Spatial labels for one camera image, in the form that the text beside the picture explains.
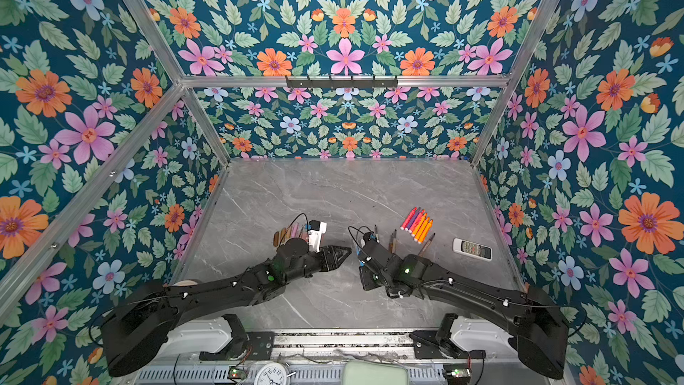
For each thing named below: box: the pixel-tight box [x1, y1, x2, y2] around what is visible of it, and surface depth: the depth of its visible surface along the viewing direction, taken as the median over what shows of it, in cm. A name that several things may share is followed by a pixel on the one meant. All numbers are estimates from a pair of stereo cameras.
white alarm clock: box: [253, 361, 297, 385], surface depth 68 cm
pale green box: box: [342, 360, 410, 385], surface depth 69 cm
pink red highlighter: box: [399, 206, 418, 230], surface depth 102 cm
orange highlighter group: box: [417, 219, 434, 245], surface depth 98 cm
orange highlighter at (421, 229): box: [413, 216, 431, 242], surface depth 99 cm
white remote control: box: [452, 237, 493, 262], surface depth 93 cm
